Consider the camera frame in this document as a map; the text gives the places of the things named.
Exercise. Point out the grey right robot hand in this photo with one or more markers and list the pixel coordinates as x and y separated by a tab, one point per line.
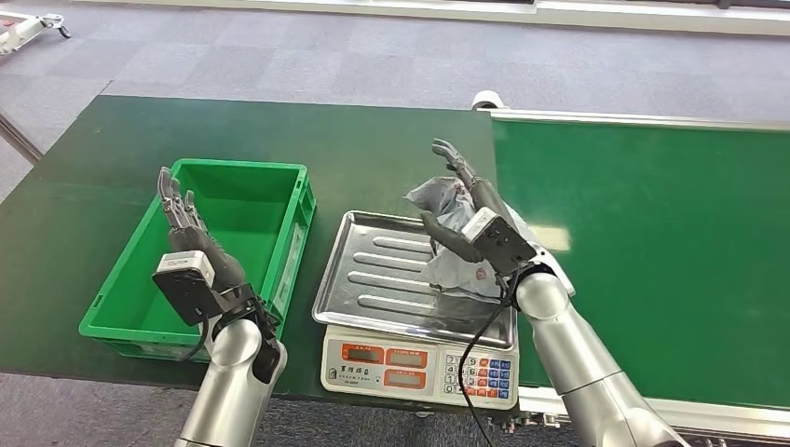
484	194

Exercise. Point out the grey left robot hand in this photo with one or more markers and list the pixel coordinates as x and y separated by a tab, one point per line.
185	234

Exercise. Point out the white plastic mailer package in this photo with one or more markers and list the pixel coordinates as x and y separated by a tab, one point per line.
441	197

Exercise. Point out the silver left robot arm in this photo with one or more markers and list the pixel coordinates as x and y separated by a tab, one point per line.
231	382

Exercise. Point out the green conveyor belt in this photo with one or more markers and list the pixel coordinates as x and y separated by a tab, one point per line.
679	247

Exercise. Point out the green plastic crate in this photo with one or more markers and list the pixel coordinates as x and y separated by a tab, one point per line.
247	210

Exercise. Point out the steel scale tray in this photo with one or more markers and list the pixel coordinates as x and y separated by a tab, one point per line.
370	277

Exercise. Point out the dark metal floor strip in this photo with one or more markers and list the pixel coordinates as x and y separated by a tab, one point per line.
18	137

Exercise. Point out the white electronic scale body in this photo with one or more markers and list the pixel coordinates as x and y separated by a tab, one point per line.
395	370

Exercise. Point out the white wheeled cart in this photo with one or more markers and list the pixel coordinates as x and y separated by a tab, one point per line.
21	29

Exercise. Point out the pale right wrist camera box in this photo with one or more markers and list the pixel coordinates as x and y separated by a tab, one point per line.
497	240

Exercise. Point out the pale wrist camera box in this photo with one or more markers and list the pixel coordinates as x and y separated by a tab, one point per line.
185	287
497	240

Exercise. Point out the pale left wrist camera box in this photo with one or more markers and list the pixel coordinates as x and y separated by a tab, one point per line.
185	287

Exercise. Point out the aluminium conveyor frame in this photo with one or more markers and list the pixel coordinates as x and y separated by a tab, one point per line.
617	116

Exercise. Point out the white wall ledge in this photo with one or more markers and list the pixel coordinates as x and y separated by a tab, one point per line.
555	13

